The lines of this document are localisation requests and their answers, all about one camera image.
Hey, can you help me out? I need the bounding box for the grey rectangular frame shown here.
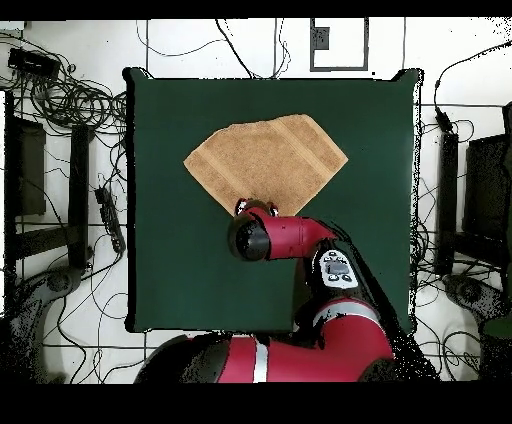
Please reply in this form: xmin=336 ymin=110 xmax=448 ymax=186
xmin=309 ymin=17 xmax=370 ymax=73

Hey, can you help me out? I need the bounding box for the black box with cables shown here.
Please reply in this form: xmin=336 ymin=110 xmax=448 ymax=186
xmin=7 ymin=47 xmax=62 ymax=80

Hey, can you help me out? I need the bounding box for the dark green table cloth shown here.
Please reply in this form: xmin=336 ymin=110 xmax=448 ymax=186
xmin=122 ymin=67 xmax=424 ymax=334

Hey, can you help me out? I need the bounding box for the orange terry towel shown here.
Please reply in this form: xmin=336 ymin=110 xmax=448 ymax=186
xmin=182 ymin=113 xmax=350 ymax=218

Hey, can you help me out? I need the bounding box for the long black power strip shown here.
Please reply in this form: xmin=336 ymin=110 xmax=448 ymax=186
xmin=94 ymin=186 xmax=127 ymax=255

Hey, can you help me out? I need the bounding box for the black stand frame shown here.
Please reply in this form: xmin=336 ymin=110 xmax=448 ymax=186
xmin=433 ymin=101 xmax=512 ymax=278
xmin=2 ymin=90 xmax=96 ymax=281

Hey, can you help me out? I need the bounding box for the tangle of black cables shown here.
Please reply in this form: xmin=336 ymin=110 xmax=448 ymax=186
xmin=23 ymin=59 xmax=129 ymax=137

